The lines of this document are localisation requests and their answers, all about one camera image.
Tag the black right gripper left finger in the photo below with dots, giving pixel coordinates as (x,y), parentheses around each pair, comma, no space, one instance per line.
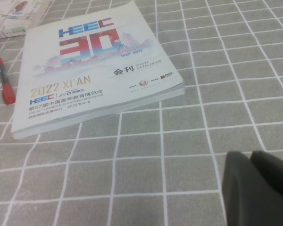
(250,202)

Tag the red white map cover book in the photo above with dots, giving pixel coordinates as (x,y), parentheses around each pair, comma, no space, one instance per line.
(4,14)

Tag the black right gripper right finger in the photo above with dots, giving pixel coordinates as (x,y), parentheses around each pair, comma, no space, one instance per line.
(276,174)

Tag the white HEEC show catalogue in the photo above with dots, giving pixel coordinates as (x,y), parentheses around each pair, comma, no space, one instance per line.
(85,70)

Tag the grey white checked tablecloth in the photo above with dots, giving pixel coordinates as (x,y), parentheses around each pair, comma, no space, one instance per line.
(202,141)

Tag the red black marker pen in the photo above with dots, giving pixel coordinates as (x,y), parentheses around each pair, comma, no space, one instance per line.
(8,94)

